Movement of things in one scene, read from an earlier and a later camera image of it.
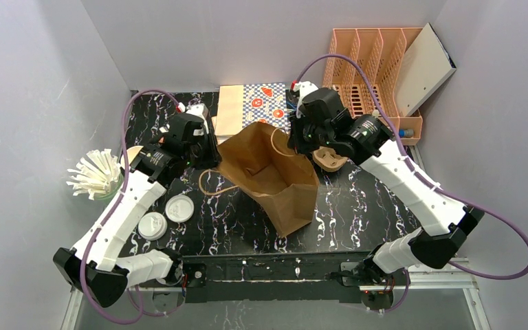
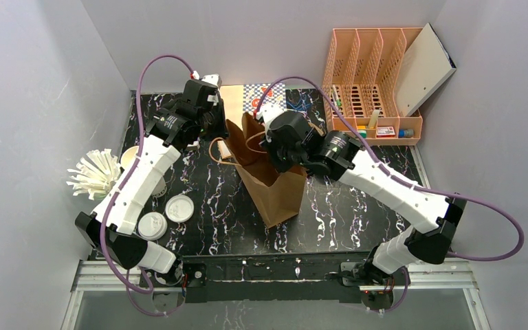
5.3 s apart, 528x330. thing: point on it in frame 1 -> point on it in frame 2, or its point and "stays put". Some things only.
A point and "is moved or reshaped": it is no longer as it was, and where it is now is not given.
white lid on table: [179, 208] stays put
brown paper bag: [258, 160] is moved or reshaped
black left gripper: [206, 152] -> [218, 120]
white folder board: [427, 63] stays put
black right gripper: [300, 140] -> [287, 161]
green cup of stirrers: [100, 174] stays put
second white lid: [152, 225] stays put
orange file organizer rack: [386, 54] stays put
